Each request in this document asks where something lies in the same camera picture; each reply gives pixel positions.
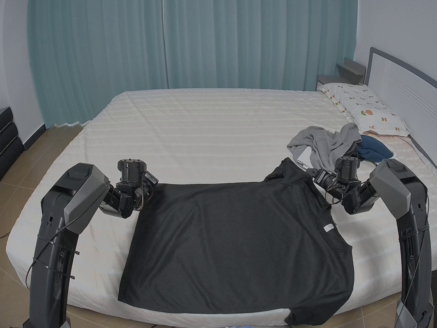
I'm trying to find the black T-shirt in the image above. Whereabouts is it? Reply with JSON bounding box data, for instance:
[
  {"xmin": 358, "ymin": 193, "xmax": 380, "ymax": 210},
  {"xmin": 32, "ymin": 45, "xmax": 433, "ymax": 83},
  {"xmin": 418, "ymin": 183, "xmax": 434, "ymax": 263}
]
[{"xmin": 117, "ymin": 157, "xmax": 354, "ymax": 326}]

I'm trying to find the bed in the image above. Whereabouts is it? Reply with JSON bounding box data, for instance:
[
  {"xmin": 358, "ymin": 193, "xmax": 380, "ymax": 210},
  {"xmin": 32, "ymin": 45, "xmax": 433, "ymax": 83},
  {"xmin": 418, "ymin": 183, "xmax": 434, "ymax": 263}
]
[{"xmin": 6, "ymin": 46, "xmax": 437, "ymax": 324}]

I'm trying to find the pile of clothes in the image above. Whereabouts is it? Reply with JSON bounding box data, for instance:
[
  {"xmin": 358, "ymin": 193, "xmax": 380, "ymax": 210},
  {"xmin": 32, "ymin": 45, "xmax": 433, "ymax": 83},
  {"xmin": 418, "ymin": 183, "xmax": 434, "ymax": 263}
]
[{"xmin": 287, "ymin": 123, "xmax": 394, "ymax": 171}]

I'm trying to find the blue-green curtain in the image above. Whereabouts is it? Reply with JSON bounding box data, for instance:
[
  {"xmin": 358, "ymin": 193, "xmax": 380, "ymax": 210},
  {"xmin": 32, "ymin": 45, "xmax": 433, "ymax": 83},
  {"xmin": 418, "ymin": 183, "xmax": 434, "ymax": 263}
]
[
  {"xmin": 27, "ymin": 0, "xmax": 167, "ymax": 130},
  {"xmin": 163, "ymin": 0, "xmax": 358, "ymax": 92}
]

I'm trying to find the white printed pillow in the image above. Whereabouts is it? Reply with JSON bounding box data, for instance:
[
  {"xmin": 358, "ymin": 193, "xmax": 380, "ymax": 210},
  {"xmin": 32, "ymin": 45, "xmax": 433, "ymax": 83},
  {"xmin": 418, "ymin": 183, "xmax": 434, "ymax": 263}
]
[{"xmin": 317, "ymin": 82, "xmax": 410, "ymax": 138}]

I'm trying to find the grey bedside table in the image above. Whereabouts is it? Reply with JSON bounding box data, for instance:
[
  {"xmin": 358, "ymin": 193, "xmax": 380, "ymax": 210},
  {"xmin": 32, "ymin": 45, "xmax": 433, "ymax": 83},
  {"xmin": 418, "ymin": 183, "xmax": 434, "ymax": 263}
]
[{"xmin": 317, "ymin": 57, "xmax": 367, "ymax": 87}]

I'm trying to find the black chest of drawers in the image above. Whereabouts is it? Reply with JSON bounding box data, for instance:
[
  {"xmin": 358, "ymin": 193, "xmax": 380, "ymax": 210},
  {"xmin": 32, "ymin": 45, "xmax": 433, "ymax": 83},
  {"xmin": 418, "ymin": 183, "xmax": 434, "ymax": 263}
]
[{"xmin": 0, "ymin": 106, "xmax": 25, "ymax": 181}]

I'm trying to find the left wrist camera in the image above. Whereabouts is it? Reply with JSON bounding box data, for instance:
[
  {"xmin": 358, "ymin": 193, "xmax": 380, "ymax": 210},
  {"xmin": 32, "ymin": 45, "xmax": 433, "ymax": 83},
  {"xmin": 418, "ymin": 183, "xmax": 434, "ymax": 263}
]
[{"xmin": 143, "ymin": 171, "xmax": 160, "ymax": 188}]

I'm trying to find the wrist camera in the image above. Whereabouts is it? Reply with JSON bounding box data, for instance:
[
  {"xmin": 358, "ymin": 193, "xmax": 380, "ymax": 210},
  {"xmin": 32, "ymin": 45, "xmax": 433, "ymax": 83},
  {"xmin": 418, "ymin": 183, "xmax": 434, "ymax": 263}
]
[
  {"xmin": 143, "ymin": 171, "xmax": 160, "ymax": 188},
  {"xmin": 312, "ymin": 168, "xmax": 337, "ymax": 188}
]

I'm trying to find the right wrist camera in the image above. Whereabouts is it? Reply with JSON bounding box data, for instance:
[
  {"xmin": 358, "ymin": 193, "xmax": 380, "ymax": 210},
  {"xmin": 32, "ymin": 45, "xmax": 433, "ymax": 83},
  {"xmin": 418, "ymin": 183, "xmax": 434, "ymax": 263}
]
[{"xmin": 312, "ymin": 168, "xmax": 337, "ymax": 188}]

